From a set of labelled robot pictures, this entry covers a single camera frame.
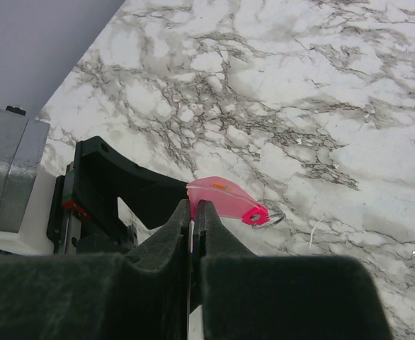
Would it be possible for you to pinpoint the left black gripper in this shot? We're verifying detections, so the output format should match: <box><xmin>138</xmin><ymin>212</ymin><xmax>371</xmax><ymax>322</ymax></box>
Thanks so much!
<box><xmin>46</xmin><ymin>136</ymin><xmax>188</xmax><ymax>254</ymax></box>

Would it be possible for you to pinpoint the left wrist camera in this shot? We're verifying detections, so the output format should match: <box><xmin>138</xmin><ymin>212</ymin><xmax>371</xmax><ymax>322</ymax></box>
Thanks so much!
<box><xmin>0</xmin><ymin>107</ymin><xmax>56</xmax><ymax>255</ymax></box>

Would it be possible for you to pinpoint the pink keyring strap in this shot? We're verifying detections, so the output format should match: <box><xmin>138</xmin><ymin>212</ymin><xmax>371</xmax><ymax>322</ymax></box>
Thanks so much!
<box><xmin>186</xmin><ymin>175</ymin><xmax>287</xmax><ymax>230</ymax></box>

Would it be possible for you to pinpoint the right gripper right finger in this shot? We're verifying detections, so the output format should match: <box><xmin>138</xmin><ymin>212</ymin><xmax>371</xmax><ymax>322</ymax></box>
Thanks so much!
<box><xmin>194</xmin><ymin>200</ymin><xmax>392</xmax><ymax>339</ymax></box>

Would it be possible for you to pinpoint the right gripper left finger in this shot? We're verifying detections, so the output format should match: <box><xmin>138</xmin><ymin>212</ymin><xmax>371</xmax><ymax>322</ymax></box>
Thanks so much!
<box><xmin>0</xmin><ymin>200</ymin><xmax>191</xmax><ymax>339</ymax></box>

